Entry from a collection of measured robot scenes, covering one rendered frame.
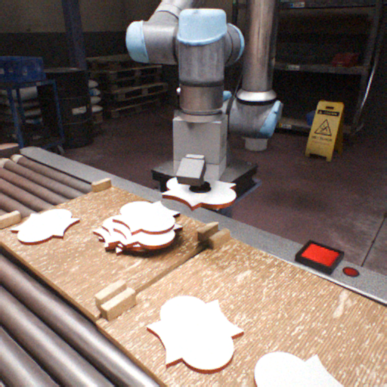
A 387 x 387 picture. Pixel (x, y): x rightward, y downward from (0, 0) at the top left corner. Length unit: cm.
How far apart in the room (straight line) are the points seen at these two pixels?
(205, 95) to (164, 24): 20
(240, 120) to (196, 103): 49
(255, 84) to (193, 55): 48
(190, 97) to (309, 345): 42
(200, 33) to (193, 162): 20
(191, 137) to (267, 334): 34
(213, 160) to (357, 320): 35
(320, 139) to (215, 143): 363
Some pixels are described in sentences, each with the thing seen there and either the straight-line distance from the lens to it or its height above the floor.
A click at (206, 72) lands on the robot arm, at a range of 59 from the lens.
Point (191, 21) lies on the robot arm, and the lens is 59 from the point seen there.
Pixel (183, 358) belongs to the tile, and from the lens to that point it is 55.
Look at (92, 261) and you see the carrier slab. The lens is 76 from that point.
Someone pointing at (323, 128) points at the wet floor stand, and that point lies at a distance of 420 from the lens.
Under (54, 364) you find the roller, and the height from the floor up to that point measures 91.
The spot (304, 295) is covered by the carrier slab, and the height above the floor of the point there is 94.
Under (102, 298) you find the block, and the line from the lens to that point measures 63.
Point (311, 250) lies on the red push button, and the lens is 82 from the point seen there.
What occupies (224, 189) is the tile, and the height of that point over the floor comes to 108.
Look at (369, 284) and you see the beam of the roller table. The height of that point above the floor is 91.
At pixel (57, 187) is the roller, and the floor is 91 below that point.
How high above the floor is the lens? 137
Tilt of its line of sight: 25 degrees down
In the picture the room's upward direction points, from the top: straight up
